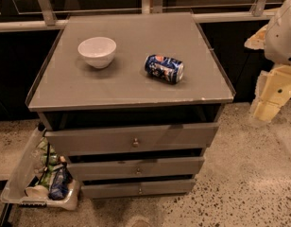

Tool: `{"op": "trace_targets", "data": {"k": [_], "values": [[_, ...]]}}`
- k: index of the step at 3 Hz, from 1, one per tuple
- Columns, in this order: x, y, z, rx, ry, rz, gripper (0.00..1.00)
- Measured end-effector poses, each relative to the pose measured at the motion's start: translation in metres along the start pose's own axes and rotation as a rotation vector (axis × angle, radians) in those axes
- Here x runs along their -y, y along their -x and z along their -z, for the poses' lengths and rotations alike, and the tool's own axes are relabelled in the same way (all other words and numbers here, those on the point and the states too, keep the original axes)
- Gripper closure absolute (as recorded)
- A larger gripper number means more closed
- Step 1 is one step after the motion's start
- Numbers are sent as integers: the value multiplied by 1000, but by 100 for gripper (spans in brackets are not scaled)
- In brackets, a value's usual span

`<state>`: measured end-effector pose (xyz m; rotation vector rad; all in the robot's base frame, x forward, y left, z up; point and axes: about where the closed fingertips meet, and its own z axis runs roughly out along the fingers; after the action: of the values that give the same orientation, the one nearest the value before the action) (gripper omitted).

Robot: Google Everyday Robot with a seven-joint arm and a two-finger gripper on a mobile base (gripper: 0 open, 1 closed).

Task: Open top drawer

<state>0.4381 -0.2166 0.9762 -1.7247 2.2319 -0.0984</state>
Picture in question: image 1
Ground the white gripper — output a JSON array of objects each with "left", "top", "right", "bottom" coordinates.
[{"left": 244, "top": 3, "right": 291, "bottom": 122}]

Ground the grey top drawer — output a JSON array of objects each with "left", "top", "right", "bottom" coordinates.
[{"left": 45, "top": 123, "right": 218, "bottom": 156}]

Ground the grey drawer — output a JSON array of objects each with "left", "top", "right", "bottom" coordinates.
[
  {"left": 45, "top": 123, "right": 218, "bottom": 156},
  {"left": 81, "top": 179, "right": 196, "bottom": 199},
  {"left": 67, "top": 157, "right": 204, "bottom": 181}
]

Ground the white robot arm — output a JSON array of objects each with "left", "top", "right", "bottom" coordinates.
[{"left": 244, "top": 0, "right": 291, "bottom": 122}]

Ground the grey middle drawer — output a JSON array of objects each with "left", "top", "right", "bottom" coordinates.
[{"left": 67, "top": 157, "right": 204, "bottom": 181}]

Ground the grey drawer cabinet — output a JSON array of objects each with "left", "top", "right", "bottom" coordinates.
[{"left": 26, "top": 13, "right": 234, "bottom": 187}]

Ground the grey bottom drawer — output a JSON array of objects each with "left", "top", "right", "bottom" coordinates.
[{"left": 81, "top": 179, "right": 196, "bottom": 199}]

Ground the blue soda can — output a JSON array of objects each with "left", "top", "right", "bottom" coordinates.
[{"left": 145, "top": 55, "right": 184, "bottom": 84}]

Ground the white ceramic bowl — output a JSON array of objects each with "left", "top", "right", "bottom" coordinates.
[{"left": 77, "top": 37, "right": 116, "bottom": 69}]

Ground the blue snack bag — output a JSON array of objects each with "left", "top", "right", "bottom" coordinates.
[{"left": 48, "top": 166, "right": 71, "bottom": 201}]

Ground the green snack bag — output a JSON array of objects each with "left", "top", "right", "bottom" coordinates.
[{"left": 32, "top": 137, "right": 59, "bottom": 188}]

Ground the clear plastic bin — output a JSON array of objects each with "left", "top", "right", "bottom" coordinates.
[{"left": 0, "top": 129, "right": 79, "bottom": 211}]

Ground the white paper cup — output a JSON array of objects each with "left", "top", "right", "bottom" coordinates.
[{"left": 25, "top": 185, "right": 49, "bottom": 199}]

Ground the metal railing frame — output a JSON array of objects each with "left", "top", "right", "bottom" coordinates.
[{"left": 0, "top": 0, "right": 284, "bottom": 32}]

